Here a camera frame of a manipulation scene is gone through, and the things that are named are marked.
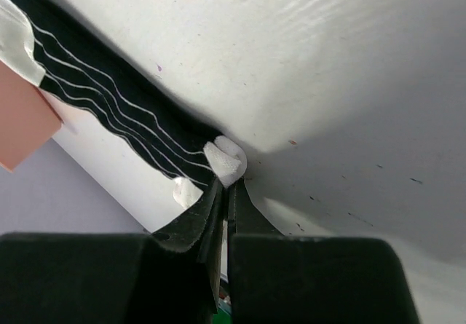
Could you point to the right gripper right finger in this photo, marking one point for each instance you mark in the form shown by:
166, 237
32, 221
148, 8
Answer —
278, 278

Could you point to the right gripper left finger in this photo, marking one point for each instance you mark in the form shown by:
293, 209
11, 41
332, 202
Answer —
169, 276

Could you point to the black white striped ankle sock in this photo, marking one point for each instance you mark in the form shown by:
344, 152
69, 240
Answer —
51, 50

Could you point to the pink compartment organizer tray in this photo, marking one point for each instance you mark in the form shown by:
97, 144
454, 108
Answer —
27, 119

